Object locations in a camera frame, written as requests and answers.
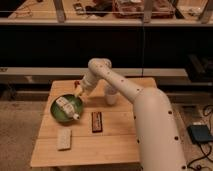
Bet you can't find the cream cylindrical gripper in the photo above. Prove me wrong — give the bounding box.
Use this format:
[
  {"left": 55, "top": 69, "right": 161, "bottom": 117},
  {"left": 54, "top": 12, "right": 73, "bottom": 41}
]
[{"left": 74, "top": 77, "right": 96, "bottom": 97}]

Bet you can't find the green ceramic bowl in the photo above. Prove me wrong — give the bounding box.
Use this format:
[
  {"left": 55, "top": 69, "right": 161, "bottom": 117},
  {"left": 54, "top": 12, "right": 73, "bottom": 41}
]
[{"left": 50, "top": 94, "right": 83, "bottom": 123}]

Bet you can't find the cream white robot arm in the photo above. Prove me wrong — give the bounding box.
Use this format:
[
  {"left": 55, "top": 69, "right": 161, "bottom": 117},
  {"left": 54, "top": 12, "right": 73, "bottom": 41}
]
[{"left": 75, "top": 58, "right": 187, "bottom": 171}]

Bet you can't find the white squeeze bottle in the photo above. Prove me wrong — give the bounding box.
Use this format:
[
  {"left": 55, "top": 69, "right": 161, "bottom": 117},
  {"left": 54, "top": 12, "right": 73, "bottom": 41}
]
[{"left": 56, "top": 97, "right": 80, "bottom": 120}]

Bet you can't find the dark red chocolate bar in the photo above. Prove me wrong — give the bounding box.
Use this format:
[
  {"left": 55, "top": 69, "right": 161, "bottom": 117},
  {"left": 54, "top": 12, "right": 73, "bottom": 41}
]
[{"left": 92, "top": 112, "right": 103, "bottom": 133}]

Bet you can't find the white paper cup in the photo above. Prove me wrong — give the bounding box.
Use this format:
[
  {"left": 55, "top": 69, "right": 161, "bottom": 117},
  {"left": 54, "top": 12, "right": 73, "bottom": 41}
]
[{"left": 104, "top": 84, "right": 118, "bottom": 105}]

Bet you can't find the beige sponge block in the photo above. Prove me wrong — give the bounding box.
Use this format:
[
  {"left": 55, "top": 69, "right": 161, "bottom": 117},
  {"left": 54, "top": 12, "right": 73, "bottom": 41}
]
[{"left": 57, "top": 128, "right": 71, "bottom": 150}]

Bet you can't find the wicker tray on shelf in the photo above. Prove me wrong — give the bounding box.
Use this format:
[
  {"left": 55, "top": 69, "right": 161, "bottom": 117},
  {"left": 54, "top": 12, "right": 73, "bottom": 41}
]
[{"left": 112, "top": 0, "right": 175, "bottom": 18}]

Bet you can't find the wooden shelf bench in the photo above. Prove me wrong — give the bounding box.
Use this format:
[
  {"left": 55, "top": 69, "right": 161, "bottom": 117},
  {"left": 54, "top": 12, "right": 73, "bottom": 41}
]
[{"left": 0, "top": 0, "right": 213, "bottom": 26}]

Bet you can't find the black foot pedal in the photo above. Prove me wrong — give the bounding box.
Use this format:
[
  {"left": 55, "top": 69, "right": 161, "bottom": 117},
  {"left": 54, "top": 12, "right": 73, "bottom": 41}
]
[{"left": 187, "top": 125, "right": 213, "bottom": 144}]

